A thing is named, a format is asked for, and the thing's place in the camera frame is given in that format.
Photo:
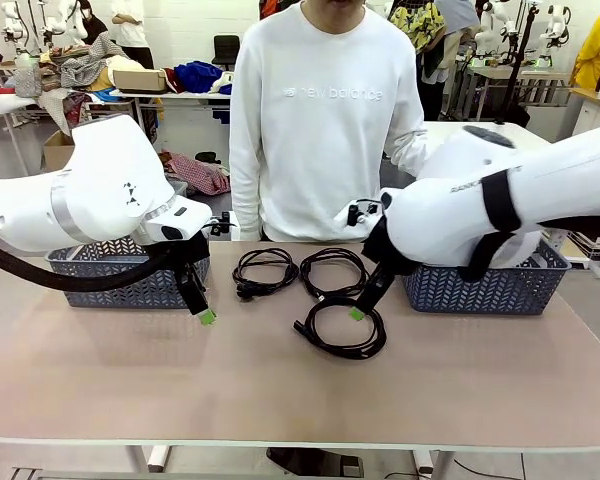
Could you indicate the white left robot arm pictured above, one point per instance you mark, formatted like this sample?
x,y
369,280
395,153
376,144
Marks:
x,y
105,165

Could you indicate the right forearm in white sleeve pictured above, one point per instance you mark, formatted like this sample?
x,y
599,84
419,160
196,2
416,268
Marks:
x,y
245,200

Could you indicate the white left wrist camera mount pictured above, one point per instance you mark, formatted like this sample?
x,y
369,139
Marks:
x,y
232,230

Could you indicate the long white table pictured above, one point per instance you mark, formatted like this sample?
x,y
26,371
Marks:
x,y
190,96

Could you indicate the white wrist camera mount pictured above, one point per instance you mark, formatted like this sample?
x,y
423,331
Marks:
x,y
232,230
342,220

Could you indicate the white cabinet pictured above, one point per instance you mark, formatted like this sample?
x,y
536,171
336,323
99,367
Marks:
x,y
595,115

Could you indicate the white and yellow cloth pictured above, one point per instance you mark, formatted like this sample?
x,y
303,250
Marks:
x,y
222,80

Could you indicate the mixed clothes pile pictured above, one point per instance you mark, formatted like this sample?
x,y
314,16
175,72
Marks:
x,y
80,65

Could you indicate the open cardboard box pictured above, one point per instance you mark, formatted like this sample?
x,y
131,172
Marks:
x,y
57,155

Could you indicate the small white table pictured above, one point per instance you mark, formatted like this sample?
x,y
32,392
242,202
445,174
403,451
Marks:
x,y
10,102

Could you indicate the large white table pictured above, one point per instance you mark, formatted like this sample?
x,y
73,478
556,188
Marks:
x,y
437,132

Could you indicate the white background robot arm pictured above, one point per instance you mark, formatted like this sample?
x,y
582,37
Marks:
x,y
492,25
15,30
555,30
60,20

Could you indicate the white table leg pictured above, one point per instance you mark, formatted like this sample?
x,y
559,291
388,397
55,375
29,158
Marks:
x,y
430,465
150,457

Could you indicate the person in white sweatshirt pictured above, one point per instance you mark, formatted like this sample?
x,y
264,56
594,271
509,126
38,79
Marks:
x,y
320,150

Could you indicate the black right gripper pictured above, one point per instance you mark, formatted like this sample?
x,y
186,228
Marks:
x,y
387,250

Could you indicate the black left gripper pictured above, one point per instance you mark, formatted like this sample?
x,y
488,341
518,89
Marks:
x,y
192,255

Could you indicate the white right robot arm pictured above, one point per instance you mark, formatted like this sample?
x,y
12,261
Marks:
x,y
455,215

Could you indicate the grey storage bin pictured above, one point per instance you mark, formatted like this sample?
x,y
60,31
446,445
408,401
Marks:
x,y
181,190

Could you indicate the person in white t-shirt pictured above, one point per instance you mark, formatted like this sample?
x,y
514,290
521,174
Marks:
x,y
130,30

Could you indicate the red plaid cloth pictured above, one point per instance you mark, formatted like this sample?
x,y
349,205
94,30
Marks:
x,y
200,175

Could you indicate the grey-blue plastic basket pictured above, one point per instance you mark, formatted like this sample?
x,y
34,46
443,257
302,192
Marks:
x,y
105,295
480,295

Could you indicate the black tripod stand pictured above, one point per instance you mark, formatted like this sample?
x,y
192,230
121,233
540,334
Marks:
x,y
517,75

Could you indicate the left forearm in white sleeve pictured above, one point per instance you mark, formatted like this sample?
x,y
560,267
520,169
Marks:
x,y
405,150

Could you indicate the blue cloth pile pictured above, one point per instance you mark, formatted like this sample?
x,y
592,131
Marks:
x,y
197,75

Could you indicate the black office chair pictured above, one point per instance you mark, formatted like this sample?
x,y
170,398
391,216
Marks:
x,y
226,50

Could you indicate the person in yellow patterned shirt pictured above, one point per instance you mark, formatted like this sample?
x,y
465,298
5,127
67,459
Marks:
x,y
422,20

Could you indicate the white robot bench table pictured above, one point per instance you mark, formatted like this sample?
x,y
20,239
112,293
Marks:
x,y
540,80

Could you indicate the person in black clothes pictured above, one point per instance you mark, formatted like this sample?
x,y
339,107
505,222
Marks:
x,y
95,25

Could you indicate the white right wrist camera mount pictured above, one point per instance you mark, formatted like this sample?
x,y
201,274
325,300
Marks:
x,y
342,220

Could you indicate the closed flat cardboard box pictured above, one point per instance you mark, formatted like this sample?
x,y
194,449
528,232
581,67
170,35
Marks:
x,y
140,81

